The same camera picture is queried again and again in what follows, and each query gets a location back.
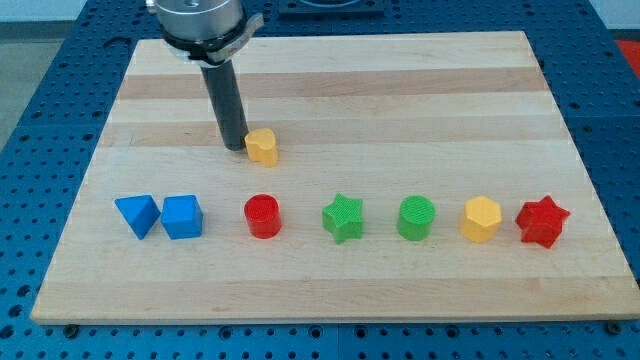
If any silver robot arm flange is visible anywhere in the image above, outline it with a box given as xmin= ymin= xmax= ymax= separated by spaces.
xmin=146 ymin=0 xmax=264 ymax=68

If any yellow heart block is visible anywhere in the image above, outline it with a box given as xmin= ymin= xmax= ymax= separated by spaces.
xmin=244 ymin=128 xmax=279 ymax=167

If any green star block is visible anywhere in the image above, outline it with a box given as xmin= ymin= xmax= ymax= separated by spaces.
xmin=322 ymin=193 xmax=364 ymax=244

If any red cylinder block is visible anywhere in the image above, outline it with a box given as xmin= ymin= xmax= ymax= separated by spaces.
xmin=244 ymin=194 xmax=282 ymax=239

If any light wooden board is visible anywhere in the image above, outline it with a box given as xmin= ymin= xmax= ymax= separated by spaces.
xmin=31 ymin=31 xmax=639 ymax=325

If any green cylinder block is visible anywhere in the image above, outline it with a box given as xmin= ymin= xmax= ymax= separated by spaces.
xmin=396 ymin=195 xmax=436 ymax=241

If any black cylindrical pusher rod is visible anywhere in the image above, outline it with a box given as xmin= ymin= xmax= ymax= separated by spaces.
xmin=201 ymin=61 xmax=249 ymax=151

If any blue cube block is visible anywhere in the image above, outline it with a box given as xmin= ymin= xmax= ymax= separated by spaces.
xmin=161 ymin=194 xmax=203 ymax=240

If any yellow hexagon block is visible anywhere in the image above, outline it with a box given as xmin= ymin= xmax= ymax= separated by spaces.
xmin=460 ymin=196 xmax=503 ymax=243

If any blue triangle block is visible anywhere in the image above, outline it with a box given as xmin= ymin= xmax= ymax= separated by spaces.
xmin=114 ymin=194 xmax=161 ymax=240

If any red star block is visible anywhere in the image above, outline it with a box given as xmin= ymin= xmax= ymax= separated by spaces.
xmin=515 ymin=195 xmax=571 ymax=249

